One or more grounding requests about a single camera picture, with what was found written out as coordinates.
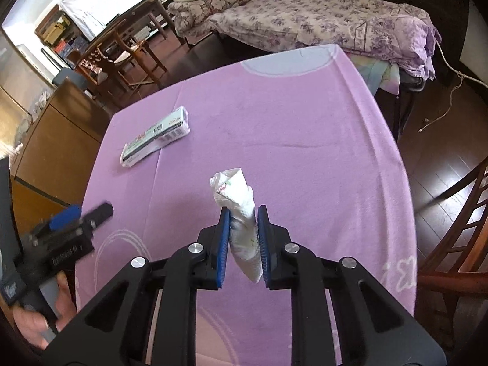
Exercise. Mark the wooden cabinet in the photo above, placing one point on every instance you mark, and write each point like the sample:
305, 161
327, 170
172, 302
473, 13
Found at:
57, 141

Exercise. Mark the folded floral quilt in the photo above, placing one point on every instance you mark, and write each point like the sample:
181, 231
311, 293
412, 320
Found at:
213, 5

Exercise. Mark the shelf with boxes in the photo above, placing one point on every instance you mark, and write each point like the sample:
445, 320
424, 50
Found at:
53, 30

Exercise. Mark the long wooden table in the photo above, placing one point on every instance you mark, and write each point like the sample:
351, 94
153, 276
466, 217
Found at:
152, 3

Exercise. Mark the wooden chair with cushion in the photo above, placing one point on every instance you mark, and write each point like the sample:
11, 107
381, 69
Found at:
469, 206

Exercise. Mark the person's left hand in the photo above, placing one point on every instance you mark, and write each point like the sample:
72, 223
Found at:
28, 324

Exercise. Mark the purple floral blanket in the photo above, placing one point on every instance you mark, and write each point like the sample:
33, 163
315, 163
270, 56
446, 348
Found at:
324, 15

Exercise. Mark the wooden armchair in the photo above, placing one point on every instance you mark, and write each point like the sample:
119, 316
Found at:
125, 45

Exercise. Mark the white tissue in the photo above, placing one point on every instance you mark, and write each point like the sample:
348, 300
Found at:
238, 213

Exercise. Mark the pastel mattress pad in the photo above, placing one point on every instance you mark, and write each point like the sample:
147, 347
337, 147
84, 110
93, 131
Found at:
381, 72

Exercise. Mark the large white sheet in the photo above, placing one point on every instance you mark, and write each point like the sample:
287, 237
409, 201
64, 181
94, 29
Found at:
99, 3

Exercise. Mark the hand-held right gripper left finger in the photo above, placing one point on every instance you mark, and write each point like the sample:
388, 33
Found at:
225, 244

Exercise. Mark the flat white printed box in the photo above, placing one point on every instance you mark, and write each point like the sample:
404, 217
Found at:
156, 137

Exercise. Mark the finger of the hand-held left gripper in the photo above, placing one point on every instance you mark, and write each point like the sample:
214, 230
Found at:
99, 213
64, 215

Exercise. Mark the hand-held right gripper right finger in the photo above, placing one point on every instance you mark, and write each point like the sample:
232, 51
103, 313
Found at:
263, 244

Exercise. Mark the purple printed tablecloth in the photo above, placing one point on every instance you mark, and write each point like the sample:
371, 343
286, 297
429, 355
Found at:
286, 141

